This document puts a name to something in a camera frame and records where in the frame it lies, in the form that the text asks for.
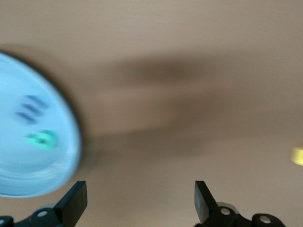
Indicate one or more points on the blue foam letter m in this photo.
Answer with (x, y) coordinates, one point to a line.
(29, 104)

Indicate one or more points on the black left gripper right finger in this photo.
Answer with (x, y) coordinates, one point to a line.
(203, 203)

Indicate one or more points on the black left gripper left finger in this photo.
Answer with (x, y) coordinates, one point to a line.
(71, 205)

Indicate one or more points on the yellow foam letter a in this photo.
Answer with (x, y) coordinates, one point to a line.
(298, 154)

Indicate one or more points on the teal foam letter b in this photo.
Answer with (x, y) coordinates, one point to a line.
(35, 140)

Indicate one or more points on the brown table cover sheet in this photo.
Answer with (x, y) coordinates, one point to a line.
(165, 35)

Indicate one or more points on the blue plate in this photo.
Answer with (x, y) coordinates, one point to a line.
(14, 82)

